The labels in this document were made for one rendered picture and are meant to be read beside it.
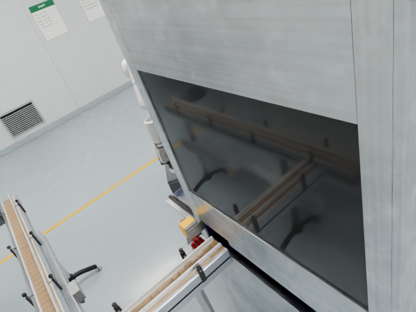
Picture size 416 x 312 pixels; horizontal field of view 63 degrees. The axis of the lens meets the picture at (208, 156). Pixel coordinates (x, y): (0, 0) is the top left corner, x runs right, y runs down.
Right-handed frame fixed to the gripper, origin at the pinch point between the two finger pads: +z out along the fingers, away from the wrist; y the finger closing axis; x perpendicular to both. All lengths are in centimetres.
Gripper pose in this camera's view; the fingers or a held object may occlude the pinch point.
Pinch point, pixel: (171, 165)
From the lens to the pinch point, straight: 196.6
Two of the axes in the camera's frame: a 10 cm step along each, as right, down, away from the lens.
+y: 7.5, -5.4, 3.9
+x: -6.0, -3.0, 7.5
